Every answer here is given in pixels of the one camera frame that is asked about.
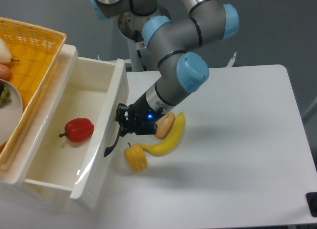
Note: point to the green grapes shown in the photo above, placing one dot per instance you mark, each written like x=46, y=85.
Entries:
x=4, y=96

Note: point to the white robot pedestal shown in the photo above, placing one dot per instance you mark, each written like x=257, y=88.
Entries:
x=135, y=53

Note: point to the grey plate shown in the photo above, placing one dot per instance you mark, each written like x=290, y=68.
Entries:
x=11, y=113

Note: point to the orange croissant bread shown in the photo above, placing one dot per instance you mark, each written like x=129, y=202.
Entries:
x=164, y=125

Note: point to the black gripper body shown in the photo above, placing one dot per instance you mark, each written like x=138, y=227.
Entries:
x=142, y=118

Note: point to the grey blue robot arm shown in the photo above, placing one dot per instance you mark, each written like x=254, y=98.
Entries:
x=172, y=47

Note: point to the white drawer cabinet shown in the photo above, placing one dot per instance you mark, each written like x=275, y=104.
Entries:
x=33, y=166

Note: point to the black corner device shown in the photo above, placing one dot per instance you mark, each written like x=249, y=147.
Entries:
x=311, y=198

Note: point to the white right table bracket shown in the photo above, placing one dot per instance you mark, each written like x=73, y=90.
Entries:
x=232, y=60

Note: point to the yellow banana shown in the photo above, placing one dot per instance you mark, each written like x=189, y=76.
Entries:
x=171, y=141

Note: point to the white pear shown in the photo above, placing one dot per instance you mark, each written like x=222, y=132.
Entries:
x=5, y=53

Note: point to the yellow bell pepper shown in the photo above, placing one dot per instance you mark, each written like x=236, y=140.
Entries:
x=135, y=157

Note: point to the yellow woven basket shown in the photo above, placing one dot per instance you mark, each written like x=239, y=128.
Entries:
x=34, y=49

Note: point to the black top drawer handle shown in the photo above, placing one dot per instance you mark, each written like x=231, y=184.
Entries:
x=108, y=150

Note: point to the red bell pepper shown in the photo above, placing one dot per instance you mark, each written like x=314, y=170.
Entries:
x=78, y=130

